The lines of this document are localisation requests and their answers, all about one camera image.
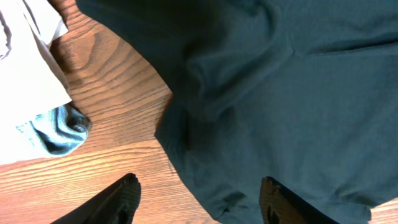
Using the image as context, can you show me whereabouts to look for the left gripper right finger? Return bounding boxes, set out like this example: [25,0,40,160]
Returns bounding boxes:
[259,177,338,224]

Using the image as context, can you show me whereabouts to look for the folded beige pants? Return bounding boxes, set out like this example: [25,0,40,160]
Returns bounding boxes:
[1,0,72,164]

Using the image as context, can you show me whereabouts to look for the black t-shirt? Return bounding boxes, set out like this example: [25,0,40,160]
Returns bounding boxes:
[77,0,397,223]

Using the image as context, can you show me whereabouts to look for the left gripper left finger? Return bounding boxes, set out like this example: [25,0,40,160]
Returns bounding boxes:
[52,173,141,224]

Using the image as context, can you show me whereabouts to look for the folded light blue jeans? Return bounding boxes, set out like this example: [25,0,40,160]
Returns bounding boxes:
[16,104,91,159]

